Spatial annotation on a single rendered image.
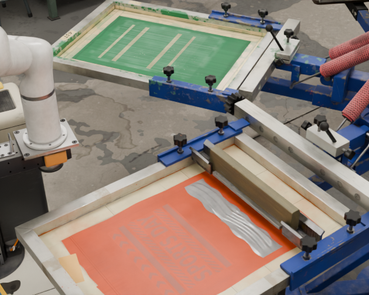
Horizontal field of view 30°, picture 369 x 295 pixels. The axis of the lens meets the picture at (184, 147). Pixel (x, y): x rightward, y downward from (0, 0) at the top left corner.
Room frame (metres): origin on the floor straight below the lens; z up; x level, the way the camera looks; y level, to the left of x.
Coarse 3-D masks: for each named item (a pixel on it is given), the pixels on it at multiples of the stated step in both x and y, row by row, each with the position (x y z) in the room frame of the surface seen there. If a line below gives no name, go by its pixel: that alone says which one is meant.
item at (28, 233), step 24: (216, 144) 1.74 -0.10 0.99; (240, 144) 1.76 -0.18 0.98; (168, 168) 1.64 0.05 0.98; (288, 168) 1.62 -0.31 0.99; (96, 192) 1.52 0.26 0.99; (120, 192) 1.54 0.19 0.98; (312, 192) 1.50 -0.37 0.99; (48, 216) 1.43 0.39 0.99; (72, 216) 1.44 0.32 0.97; (336, 216) 1.42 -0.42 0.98; (24, 240) 1.33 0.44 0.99; (48, 264) 1.24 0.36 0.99; (72, 288) 1.16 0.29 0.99; (264, 288) 1.15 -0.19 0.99
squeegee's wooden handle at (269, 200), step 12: (216, 156) 1.60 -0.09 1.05; (228, 156) 1.59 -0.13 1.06; (216, 168) 1.60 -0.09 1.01; (228, 168) 1.56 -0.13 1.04; (240, 168) 1.53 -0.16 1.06; (228, 180) 1.56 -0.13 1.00; (240, 180) 1.51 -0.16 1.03; (252, 180) 1.48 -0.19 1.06; (252, 192) 1.47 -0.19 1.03; (264, 192) 1.43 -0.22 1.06; (276, 192) 1.43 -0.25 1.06; (264, 204) 1.43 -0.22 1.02; (276, 204) 1.39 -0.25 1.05; (288, 204) 1.38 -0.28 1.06; (276, 216) 1.38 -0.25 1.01; (288, 216) 1.35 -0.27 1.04
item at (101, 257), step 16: (208, 176) 1.63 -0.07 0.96; (176, 192) 1.56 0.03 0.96; (224, 192) 1.55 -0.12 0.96; (128, 208) 1.49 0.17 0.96; (144, 208) 1.49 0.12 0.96; (176, 208) 1.48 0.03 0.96; (192, 208) 1.48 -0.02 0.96; (240, 208) 1.48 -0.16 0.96; (96, 224) 1.42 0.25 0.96; (112, 224) 1.42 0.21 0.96; (192, 224) 1.42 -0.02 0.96; (208, 224) 1.42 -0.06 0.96; (64, 240) 1.36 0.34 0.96; (80, 240) 1.36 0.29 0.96; (96, 240) 1.36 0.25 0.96; (112, 240) 1.36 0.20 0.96; (80, 256) 1.30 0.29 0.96; (96, 256) 1.30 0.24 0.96; (112, 256) 1.30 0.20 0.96; (96, 272) 1.24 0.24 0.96; (112, 272) 1.24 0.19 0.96
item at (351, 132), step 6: (348, 126) 1.75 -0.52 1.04; (354, 126) 1.75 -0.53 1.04; (336, 132) 1.72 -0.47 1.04; (342, 132) 1.72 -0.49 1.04; (348, 132) 1.72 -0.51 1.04; (354, 132) 1.72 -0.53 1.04; (360, 132) 1.72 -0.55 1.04; (348, 138) 1.69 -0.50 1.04; (354, 138) 1.69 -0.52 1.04; (360, 138) 1.71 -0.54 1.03; (354, 144) 1.69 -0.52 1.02; (360, 144) 1.71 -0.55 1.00; (324, 150) 1.63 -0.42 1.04
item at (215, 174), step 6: (216, 174) 1.59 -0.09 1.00; (222, 180) 1.56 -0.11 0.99; (228, 186) 1.53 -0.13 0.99; (234, 186) 1.53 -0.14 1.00; (234, 192) 1.51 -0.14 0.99; (240, 192) 1.50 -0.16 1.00; (246, 198) 1.48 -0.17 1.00; (252, 204) 1.45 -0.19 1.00; (258, 210) 1.43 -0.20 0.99; (264, 210) 1.43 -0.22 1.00; (264, 216) 1.41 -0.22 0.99; (270, 216) 1.40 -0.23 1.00; (276, 222) 1.37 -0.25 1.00
